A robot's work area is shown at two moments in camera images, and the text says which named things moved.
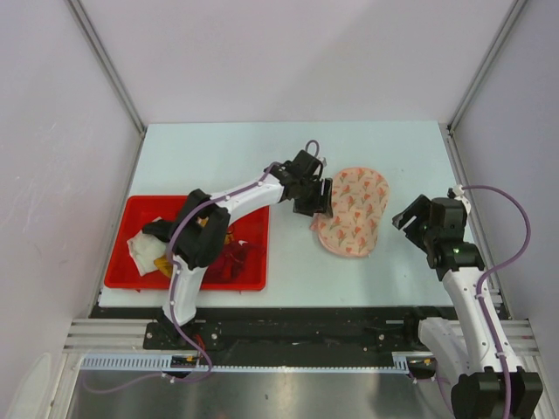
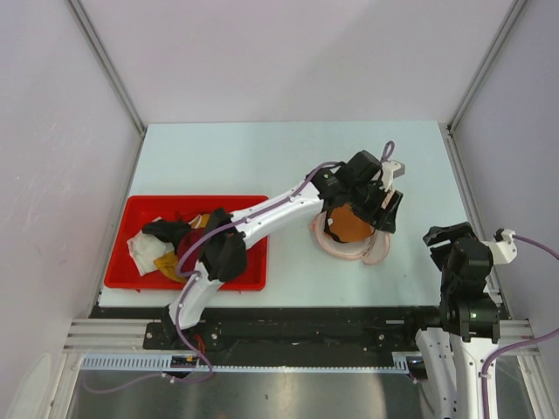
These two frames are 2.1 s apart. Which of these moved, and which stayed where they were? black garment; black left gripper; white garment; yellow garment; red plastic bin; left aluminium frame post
Moved: black left gripper
Stayed: yellow garment; black garment; left aluminium frame post; red plastic bin; white garment
